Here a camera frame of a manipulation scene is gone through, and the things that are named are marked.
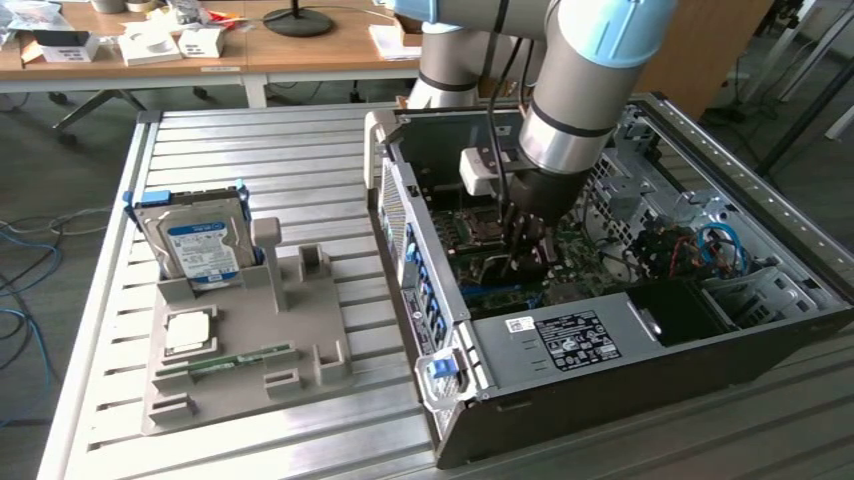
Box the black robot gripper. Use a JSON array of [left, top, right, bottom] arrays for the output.
[[500, 168, 588, 274]]

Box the CPU socket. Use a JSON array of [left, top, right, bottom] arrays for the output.
[[455, 208, 512, 247]]

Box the green motherboard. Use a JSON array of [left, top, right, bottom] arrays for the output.
[[425, 179, 635, 321]]

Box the blue expansion slot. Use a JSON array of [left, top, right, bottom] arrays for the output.
[[463, 283, 525, 297]]

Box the grey power supply unit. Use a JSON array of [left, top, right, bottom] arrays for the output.
[[469, 292, 668, 389]]

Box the blue case latch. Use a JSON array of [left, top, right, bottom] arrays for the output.
[[425, 349, 461, 385]]

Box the metal disk bay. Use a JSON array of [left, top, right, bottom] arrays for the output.
[[703, 267, 826, 331]]

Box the white booklet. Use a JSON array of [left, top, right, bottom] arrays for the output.
[[368, 23, 423, 61]]

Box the black open PC case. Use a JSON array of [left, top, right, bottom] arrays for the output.
[[362, 92, 854, 470]]

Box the wooden cabinet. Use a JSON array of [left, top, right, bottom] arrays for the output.
[[479, 0, 775, 121]]

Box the wooden desk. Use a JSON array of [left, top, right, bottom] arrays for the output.
[[0, 0, 612, 109]]

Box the black lamp base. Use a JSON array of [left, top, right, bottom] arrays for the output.
[[261, 0, 334, 37]]

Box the grey printed parts rack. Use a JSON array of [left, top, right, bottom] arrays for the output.
[[137, 217, 354, 436]]

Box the hard disk in blue caddy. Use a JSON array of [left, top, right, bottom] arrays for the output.
[[121, 180, 252, 294]]

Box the green RAM stick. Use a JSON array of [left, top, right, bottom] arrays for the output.
[[182, 342, 294, 374]]

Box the red orange packet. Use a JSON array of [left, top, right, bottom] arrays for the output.
[[206, 9, 249, 30]]

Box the silver CPU chip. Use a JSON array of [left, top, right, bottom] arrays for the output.
[[162, 312, 212, 354]]

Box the small white box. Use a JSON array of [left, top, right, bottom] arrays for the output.
[[177, 27, 225, 59]]

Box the large white box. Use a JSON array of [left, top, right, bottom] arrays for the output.
[[117, 20, 184, 67]]

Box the white box with black lid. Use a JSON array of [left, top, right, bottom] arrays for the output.
[[32, 29, 100, 64]]

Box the clear plastic bag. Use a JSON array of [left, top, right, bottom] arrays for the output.
[[0, 0, 74, 32]]

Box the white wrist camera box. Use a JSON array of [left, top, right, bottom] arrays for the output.
[[457, 147, 528, 197]]

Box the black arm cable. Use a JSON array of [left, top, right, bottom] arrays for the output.
[[484, 0, 535, 201]]

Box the blue disk wire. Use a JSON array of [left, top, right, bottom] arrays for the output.
[[696, 222, 749, 279]]

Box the grey floor cable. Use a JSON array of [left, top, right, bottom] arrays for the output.
[[0, 207, 112, 236]]

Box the blue floor cable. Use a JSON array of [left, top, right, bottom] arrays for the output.
[[0, 227, 65, 396]]

